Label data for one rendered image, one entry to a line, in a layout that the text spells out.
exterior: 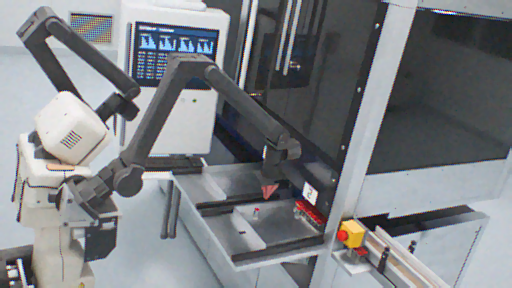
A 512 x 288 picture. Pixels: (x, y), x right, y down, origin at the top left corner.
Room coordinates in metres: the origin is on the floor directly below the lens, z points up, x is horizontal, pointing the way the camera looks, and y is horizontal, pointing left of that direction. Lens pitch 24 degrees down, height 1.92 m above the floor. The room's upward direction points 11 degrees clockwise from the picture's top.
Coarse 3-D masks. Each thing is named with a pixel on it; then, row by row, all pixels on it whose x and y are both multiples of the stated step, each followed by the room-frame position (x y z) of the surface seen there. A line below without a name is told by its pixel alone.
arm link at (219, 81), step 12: (216, 72) 1.24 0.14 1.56; (216, 84) 1.24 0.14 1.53; (228, 84) 1.30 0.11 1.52; (228, 96) 1.31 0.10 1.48; (240, 96) 1.33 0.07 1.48; (240, 108) 1.34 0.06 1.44; (252, 108) 1.36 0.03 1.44; (252, 120) 1.37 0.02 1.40; (264, 120) 1.39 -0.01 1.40; (264, 132) 1.40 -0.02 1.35; (276, 132) 1.42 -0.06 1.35; (288, 132) 1.45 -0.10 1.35
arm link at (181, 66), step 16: (176, 64) 1.20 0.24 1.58; (192, 64) 1.21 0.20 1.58; (208, 64) 1.24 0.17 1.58; (176, 80) 1.20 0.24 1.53; (208, 80) 1.25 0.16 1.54; (160, 96) 1.19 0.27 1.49; (176, 96) 1.21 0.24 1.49; (160, 112) 1.18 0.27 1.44; (144, 128) 1.16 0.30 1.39; (160, 128) 1.19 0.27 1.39; (144, 144) 1.16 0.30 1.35; (112, 160) 1.18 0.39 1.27; (128, 160) 1.13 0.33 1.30; (144, 160) 1.16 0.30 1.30; (128, 176) 1.11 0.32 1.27; (128, 192) 1.12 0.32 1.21
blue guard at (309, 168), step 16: (224, 112) 2.37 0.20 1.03; (240, 128) 2.20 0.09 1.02; (256, 128) 2.08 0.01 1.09; (256, 144) 2.06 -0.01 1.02; (288, 160) 1.83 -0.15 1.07; (304, 160) 1.74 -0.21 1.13; (320, 160) 1.66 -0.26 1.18; (288, 176) 1.81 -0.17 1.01; (304, 176) 1.72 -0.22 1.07; (320, 176) 1.64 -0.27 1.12; (336, 176) 1.57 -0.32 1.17; (320, 192) 1.62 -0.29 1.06; (320, 208) 1.60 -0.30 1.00
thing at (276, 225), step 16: (240, 208) 1.65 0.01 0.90; (272, 208) 1.73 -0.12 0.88; (288, 208) 1.76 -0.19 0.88; (256, 224) 1.59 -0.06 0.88; (272, 224) 1.61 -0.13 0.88; (288, 224) 1.63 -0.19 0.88; (304, 224) 1.65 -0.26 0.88; (256, 240) 1.47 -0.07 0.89; (272, 240) 1.50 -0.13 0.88; (288, 240) 1.47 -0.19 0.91; (304, 240) 1.52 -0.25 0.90
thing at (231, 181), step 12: (204, 168) 1.91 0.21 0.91; (216, 168) 1.96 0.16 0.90; (228, 168) 1.99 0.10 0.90; (240, 168) 2.03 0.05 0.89; (252, 168) 2.07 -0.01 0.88; (216, 180) 1.88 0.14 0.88; (228, 180) 1.90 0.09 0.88; (240, 180) 1.92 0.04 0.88; (252, 180) 1.95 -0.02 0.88; (228, 192) 1.79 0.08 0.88; (240, 192) 1.81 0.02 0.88; (252, 192) 1.77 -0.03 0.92; (276, 192) 1.84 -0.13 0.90; (288, 192) 1.88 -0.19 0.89
